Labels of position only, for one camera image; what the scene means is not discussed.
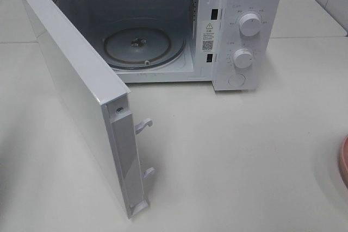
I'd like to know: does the round white door button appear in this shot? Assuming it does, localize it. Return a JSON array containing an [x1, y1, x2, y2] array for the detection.
[[228, 74, 246, 88]]

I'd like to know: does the white timer knob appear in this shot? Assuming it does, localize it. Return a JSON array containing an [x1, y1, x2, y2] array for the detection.
[[233, 48, 254, 69]]

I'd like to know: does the warning label sticker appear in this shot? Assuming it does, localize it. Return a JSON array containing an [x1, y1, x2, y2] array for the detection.
[[200, 20, 219, 52]]

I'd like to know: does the upper white power knob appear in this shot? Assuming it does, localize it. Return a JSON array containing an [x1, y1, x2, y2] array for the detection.
[[238, 12, 262, 37]]

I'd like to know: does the white microwave door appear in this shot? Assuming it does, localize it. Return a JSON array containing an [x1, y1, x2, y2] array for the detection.
[[23, 0, 154, 218]]

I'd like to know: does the pink round plate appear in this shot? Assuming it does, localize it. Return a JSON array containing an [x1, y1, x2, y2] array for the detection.
[[339, 136, 348, 186]]

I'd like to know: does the white microwave oven body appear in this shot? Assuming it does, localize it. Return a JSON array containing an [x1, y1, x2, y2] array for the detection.
[[52, 0, 279, 91]]

